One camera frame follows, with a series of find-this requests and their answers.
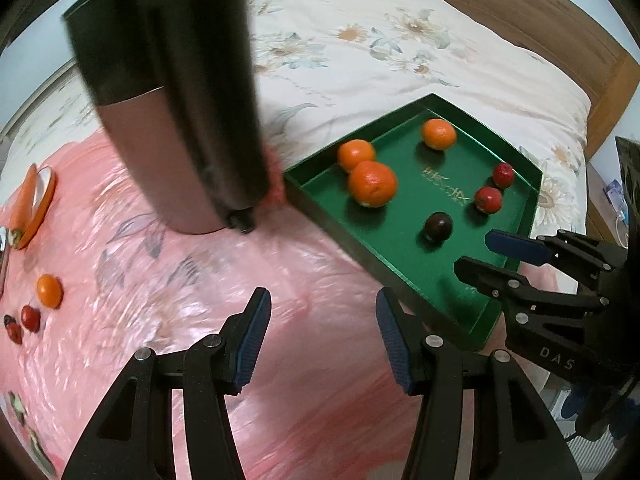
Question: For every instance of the blue shoe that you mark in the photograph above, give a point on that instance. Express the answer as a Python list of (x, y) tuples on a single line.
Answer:
[(570, 402)]

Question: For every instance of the green box tray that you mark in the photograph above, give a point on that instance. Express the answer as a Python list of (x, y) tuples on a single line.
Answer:
[(400, 220)]

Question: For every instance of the green vegetable leaf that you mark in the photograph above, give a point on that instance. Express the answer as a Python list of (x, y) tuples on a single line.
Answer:
[(42, 452), (16, 405)]

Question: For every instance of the pink plastic sheet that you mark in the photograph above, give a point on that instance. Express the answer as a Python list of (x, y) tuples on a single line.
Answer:
[(150, 285)]

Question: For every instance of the red plum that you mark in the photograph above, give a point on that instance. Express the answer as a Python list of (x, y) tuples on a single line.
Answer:
[(488, 199), (503, 175), (30, 318), (14, 334)]

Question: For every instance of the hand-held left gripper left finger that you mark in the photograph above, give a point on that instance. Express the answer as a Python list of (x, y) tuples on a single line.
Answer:
[(252, 340)]

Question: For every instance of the metal thermos flask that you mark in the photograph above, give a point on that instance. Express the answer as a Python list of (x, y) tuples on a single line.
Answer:
[(165, 110)]

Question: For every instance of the orange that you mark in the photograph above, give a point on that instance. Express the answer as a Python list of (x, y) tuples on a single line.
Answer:
[(439, 134), (373, 184), (49, 290), (356, 152)]

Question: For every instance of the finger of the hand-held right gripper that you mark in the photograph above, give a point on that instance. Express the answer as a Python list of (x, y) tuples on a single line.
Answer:
[(480, 275), (510, 246)]

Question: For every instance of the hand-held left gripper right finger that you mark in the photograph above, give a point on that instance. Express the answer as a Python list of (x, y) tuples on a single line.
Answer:
[(392, 340)]

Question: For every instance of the floral white blanket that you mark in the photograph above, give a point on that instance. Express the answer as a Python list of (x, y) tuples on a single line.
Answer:
[(375, 35)]

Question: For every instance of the wooden bed headboard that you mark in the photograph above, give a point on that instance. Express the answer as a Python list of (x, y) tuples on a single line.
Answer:
[(550, 25)]

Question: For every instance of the carrot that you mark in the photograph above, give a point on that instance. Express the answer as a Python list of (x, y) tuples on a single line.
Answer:
[(25, 200)]

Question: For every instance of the dark purple plum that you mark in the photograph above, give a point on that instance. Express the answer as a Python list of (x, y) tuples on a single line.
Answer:
[(438, 226)]

